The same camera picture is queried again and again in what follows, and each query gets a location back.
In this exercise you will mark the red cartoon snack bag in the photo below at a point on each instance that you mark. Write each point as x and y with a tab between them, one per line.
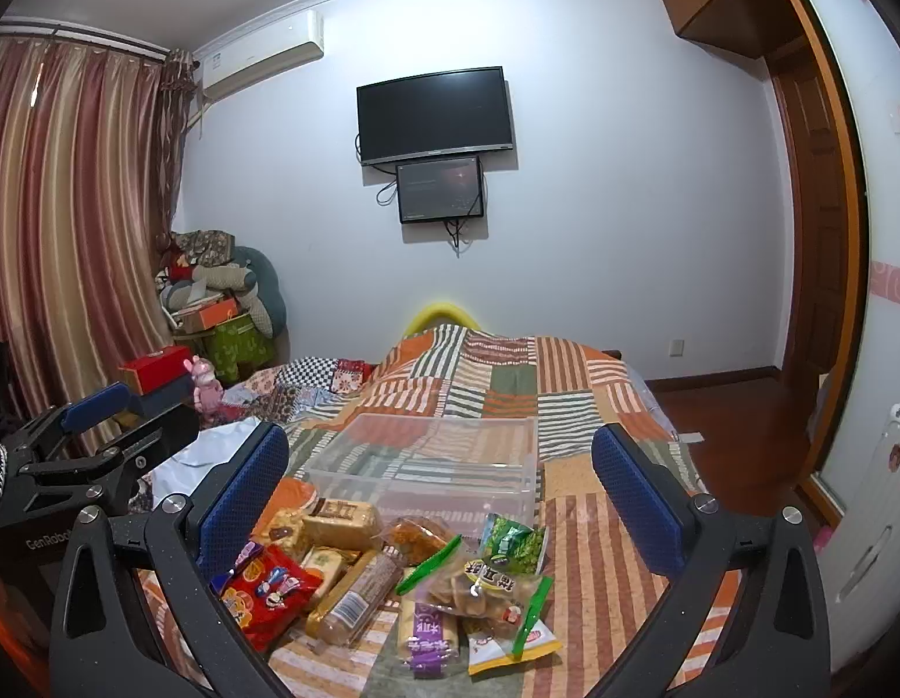
265	592

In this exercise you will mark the striped patchwork bed quilt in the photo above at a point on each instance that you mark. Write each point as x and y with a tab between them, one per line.
602	591

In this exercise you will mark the brown wafer cracker pack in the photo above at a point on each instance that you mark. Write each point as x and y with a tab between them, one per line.
343	524

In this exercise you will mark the orange box on pile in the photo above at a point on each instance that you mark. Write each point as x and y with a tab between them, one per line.
206	315

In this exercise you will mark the large wall television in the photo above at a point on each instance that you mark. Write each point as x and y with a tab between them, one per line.
436	114

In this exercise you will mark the dark grey box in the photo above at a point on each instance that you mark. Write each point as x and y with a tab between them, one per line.
173	393

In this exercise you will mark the green pea snack bag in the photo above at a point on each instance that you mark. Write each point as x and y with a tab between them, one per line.
512	546

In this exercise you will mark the pink rabbit toy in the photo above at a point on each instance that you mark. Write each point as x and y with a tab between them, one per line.
207	389

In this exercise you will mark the white cloth on bed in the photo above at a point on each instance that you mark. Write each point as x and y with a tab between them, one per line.
184	471

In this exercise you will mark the clear cookie bag green seal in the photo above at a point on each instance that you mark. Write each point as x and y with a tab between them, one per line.
459	581

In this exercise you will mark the long biscuit tube pack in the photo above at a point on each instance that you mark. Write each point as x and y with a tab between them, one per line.
343	614

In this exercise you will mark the clear plastic storage bin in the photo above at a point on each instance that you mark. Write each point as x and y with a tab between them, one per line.
457	471

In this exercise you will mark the purple label roll cake pack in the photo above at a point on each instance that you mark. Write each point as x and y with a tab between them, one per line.
427	640

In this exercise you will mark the yellow white Kaka snack bag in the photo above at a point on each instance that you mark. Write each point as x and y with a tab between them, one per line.
486	651

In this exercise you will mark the red striped curtain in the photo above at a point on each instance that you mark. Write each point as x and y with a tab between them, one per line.
87	193

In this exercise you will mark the wooden door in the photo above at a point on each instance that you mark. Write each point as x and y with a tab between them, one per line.
829	217

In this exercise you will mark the white air conditioner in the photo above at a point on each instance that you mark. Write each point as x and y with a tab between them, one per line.
287	43

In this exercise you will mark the small wall monitor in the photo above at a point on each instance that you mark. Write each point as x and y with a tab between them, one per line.
440	189

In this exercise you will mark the yellow headboard arch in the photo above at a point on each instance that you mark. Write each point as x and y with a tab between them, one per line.
439	313

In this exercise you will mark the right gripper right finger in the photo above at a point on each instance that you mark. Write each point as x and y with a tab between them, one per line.
775	638

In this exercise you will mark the green cardboard box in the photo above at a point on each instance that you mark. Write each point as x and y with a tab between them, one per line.
235	348

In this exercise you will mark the checkered patchwork sheet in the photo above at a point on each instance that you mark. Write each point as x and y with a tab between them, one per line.
312	387

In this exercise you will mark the white appliance with stickers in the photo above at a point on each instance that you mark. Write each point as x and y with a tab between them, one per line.
860	564

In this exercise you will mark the red gift box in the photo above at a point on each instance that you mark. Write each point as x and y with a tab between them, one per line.
151	372

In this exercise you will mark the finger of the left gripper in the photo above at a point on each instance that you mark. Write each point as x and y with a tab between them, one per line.
142	449
74	419

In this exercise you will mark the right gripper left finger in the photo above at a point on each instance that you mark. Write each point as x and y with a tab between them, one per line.
103	639

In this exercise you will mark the wall power outlet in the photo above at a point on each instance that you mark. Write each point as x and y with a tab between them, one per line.
676	346

